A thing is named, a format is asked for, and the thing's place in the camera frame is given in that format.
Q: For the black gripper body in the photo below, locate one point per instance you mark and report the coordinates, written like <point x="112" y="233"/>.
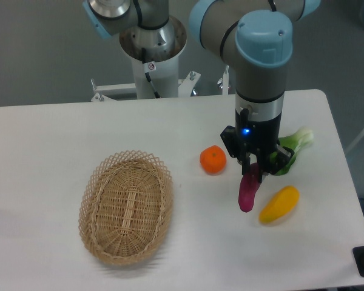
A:
<point x="256" y="138"/>

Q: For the purple sweet potato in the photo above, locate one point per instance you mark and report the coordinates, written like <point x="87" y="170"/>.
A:
<point x="249" y="186"/>

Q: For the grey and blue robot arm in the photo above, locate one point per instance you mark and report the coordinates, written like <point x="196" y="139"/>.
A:
<point x="254" y="38"/>

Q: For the woven wicker oval basket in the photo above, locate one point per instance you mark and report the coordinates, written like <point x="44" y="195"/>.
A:
<point x="126" y="208"/>

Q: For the orange tangerine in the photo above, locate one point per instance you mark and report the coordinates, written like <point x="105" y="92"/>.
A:
<point x="213" y="160"/>

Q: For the yellow mango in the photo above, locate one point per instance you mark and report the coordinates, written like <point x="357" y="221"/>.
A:
<point x="280" y="205"/>

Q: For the green bok choy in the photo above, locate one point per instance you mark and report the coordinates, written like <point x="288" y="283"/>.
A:
<point x="301" y="139"/>

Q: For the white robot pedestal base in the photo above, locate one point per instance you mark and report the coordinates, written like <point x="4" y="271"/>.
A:
<point x="154" y="56"/>

